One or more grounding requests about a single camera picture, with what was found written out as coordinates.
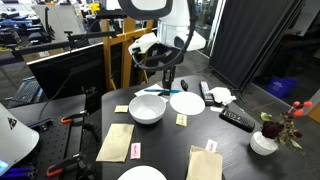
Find small yellow block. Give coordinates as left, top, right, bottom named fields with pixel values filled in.
left=175, top=113, right=188, bottom=127

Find black perforated side table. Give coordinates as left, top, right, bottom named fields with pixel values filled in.
left=6, top=94, right=88, bottom=180

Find white round plate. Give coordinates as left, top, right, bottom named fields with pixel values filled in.
left=169, top=91, right=206, bottom=116
left=117, top=165, right=168, bottom=180

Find pink sweetener packet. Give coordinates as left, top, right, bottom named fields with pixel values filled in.
left=130, top=142, right=142, bottom=160
left=205, top=138, right=219, bottom=153

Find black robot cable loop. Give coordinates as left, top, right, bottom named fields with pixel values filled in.
left=131, top=0, right=198, bottom=72

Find black computer keyboard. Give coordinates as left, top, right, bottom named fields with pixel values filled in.
left=13, top=76, right=43, bottom=104

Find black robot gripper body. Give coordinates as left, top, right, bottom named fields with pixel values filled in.
left=162, top=64, right=177, bottom=84

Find long black TV remote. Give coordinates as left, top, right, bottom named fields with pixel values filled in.
left=199, top=80, right=215, bottom=106

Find dark flowers with orange berries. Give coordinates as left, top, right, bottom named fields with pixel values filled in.
left=259, top=100, right=314, bottom=149

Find black camera boom bar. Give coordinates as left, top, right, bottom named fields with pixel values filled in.
left=13, top=29, right=118, bottom=56

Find curved black pointer remote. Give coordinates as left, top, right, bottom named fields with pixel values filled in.
left=180, top=79, right=189, bottom=92

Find black room divider curtain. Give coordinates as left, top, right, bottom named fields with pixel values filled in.
left=209, top=0, right=306, bottom=91

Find tan napkin right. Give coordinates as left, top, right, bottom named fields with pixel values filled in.
left=95, top=123, right=135, bottom=163

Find small white vase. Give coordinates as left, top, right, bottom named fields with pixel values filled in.
left=249, top=130, right=279, bottom=157

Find blue plastic bin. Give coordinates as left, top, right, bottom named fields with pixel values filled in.
left=266, top=75, right=298, bottom=99

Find black monitor panel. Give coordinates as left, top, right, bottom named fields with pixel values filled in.
left=26, top=43, right=108, bottom=101

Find black orange bar clamp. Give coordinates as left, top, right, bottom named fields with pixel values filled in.
left=60, top=111, right=100, bottom=141
left=46, top=152, right=98, bottom=180

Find blue ballpoint pen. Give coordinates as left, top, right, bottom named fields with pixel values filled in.
left=143, top=88, right=183, bottom=94

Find wooden easel frame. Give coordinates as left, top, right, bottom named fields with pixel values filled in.
left=101, top=18, right=155, bottom=92

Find crumpled white tissue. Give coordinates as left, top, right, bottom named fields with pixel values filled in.
left=210, top=86, right=237, bottom=106

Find short black remote control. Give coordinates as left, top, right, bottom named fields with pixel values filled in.
left=218, top=108, right=256, bottom=133

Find white cone-shaped device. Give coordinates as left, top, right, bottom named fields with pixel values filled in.
left=0, top=103, right=40, bottom=176

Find light grey round bowl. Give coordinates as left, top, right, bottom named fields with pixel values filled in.
left=128, top=94, right=167, bottom=126

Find small white packet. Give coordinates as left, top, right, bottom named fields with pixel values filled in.
left=209, top=105, right=224, bottom=113

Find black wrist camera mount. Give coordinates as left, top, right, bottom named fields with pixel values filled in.
left=143, top=43, right=185, bottom=68

